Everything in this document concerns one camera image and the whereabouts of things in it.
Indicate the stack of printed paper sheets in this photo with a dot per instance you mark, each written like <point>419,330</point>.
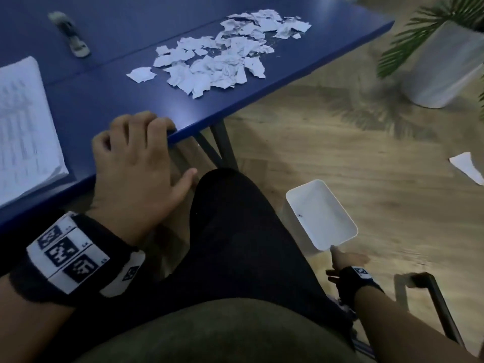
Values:
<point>22,132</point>

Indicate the person's left thumb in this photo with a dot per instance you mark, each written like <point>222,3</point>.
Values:
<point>185,185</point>

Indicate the person's right hand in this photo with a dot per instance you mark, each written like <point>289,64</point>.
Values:
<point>349,260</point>

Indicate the black marker-tagged wristband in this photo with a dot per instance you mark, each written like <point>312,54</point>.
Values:
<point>72,257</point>
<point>357,285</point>

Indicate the large torn paper scrap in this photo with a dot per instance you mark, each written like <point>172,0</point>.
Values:
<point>468,168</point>

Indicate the white plastic waste bin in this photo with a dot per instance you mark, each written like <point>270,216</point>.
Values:
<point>321,213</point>

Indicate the black chair armrest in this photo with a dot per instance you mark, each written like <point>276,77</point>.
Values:
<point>436,302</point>

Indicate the person's olive green shirt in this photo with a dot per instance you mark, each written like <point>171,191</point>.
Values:
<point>219,336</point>

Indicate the pile of torn paper pieces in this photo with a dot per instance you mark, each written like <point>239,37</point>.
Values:
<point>227,52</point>

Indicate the white plant pot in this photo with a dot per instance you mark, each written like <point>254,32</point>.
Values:
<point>442,67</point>

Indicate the person's left little finger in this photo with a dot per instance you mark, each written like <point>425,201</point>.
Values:
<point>100,143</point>

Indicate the person's black trousers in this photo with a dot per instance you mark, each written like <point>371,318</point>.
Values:
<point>242,253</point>

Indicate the dark metal table leg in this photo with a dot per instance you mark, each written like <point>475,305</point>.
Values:
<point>208,147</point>
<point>225,147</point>

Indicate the black marker-tagged left wristband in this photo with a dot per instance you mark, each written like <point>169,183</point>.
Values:
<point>72,257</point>

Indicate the black marker-tagged right wristband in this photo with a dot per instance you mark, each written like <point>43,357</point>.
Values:
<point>357,285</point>

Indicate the person's left middle finger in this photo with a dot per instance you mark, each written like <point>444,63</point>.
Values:
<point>141,126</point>

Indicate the torn white paper scrap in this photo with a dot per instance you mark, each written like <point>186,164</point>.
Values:
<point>141,74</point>

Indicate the person's right forearm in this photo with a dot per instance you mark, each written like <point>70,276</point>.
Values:
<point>400,328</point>

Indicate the person's right thumb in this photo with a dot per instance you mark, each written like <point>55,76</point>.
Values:
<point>333,275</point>

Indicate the grey stapler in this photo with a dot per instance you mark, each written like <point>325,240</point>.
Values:
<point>72,35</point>

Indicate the person's left hand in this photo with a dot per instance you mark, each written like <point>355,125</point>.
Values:
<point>132,185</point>

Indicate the person's left forearm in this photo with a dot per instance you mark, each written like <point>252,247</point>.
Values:
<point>34,328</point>

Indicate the green palm plant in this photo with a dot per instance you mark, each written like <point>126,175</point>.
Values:
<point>423,30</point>

